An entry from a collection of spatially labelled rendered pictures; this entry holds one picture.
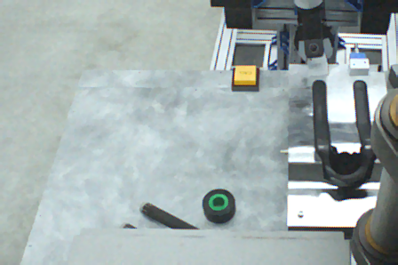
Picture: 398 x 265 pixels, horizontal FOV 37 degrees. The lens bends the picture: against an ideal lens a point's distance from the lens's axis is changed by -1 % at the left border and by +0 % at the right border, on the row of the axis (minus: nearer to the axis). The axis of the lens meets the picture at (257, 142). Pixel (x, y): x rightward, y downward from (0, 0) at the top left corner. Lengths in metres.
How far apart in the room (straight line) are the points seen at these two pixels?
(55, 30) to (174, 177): 1.98
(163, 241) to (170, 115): 1.05
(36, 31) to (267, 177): 2.16
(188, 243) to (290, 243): 0.11
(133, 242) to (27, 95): 2.45
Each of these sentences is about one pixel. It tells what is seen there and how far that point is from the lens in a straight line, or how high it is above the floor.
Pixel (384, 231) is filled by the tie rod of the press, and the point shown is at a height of 1.34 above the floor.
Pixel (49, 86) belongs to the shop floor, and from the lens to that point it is 3.07.
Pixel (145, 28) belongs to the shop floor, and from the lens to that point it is 3.24.
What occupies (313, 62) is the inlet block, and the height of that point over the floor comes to 0.94.
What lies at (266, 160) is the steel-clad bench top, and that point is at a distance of 1.54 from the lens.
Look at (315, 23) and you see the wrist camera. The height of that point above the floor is 1.10.
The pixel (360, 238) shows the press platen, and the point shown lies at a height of 1.29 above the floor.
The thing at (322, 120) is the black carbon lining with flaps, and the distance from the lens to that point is 1.52.
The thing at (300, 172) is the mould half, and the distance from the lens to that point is 1.39.
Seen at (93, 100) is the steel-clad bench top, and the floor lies 0.80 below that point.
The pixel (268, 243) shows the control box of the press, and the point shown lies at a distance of 0.63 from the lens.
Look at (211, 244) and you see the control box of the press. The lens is 0.64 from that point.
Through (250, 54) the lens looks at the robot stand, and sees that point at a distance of 2.69.
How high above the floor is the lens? 2.02
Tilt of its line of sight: 51 degrees down
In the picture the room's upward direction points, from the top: 3 degrees counter-clockwise
